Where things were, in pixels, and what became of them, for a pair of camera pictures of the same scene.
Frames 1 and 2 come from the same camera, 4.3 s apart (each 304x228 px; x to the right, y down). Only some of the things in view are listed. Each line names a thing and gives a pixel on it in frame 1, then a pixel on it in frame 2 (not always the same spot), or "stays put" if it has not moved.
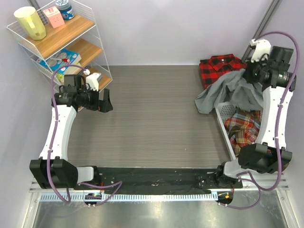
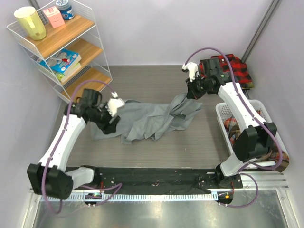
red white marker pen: x=61 y=59 stays put
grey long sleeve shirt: x=233 y=88 -> x=147 y=119
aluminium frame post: x=270 y=13 stays put
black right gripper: x=247 y=72 -> x=193 y=93
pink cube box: x=54 y=16 stays put
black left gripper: x=103 y=106 -> x=108 y=127
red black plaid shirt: x=213 y=69 stays put
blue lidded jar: x=65 y=9 stays put
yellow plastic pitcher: x=28 y=18 stays put
